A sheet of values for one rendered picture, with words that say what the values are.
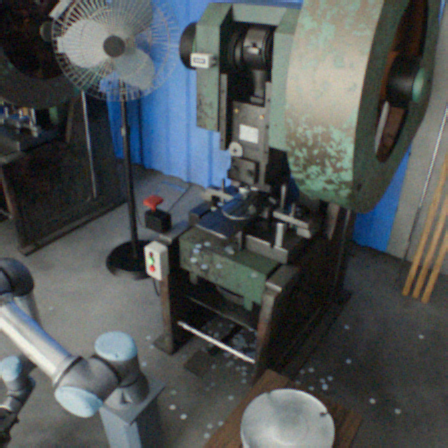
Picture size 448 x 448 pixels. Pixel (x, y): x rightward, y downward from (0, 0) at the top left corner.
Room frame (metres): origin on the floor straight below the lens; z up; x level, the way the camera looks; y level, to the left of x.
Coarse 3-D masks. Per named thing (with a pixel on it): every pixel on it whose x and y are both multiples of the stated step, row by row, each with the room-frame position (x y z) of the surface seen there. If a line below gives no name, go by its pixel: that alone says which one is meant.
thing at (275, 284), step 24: (336, 216) 1.52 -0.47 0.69; (312, 240) 1.44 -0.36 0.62; (336, 240) 1.56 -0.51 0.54; (288, 264) 1.25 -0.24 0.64; (312, 264) 1.36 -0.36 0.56; (336, 264) 1.64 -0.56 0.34; (288, 288) 1.18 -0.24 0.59; (312, 288) 1.44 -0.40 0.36; (336, 288) 1.73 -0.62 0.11; (264, 312) 1.11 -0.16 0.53; (288, 312) 1.23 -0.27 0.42; (312, 312) 1.50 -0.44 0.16; (336, 312) 1.64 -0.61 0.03; (264, 336) 1.10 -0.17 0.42; (288, 336) 1.29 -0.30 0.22; (312, 336) 1.47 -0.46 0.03; (264, 360) 1.10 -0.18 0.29; (288, 360) 1.29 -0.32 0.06
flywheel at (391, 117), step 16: (416, 0) 1.41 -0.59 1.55; (416, 16) 1.45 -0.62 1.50; (400, 32) 1.40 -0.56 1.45; (416, 32) 1.47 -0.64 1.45; (400, 48) 1.44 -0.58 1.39; (416, 48) 1.48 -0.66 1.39; (400, 64) 1.18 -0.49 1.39; (416, 64) 1.17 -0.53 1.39; (384, 80) 1.18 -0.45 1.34; (400, 80) 1.16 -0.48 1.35; (416, 80) 1.16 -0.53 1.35; (384, 96) 1.19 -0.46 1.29; (400, 96) 1.15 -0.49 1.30; (416, 96) 1.16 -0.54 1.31; (384, 112) 1.18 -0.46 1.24; (400, 112) 1.45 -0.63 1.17; (384, 128) 1.42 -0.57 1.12; (400, 128) 1.45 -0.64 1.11; (384, 144) 1.37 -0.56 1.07; (384, 160) 1.31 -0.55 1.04
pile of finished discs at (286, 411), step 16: (256, 400) 0.84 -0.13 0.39; (272, 400) 0.84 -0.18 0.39; (288, 400) 0.84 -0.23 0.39; (304, 400) 0.84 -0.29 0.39; (256, 416) 0.78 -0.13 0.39; (272, 416) 0.77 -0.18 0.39; (288, 416) 0.77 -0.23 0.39; (304, 416) 0.77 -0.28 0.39; (320, 416) 0.78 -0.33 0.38; (256, 432) 0.72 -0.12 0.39; (272, 432) 0.71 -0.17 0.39; (288, 432) 0.71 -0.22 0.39; (304, 432) 0.71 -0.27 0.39; (320, 432) 0.71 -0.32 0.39
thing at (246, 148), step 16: (256, 96) 1.48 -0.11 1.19; (240, 112) 1.44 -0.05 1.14; (256, 112) 1.40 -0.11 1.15; (240, 128) 1.44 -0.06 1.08; (256, 128) 1.40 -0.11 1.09; (240, 144) 1.43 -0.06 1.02; (256, 144) 1.40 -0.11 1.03; (240, 160) 1.40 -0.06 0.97; (256, 160) 1.40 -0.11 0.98; (240, 176) 1.40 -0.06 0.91; (256, 176) 1.38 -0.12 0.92; (272, 176) 1.42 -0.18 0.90
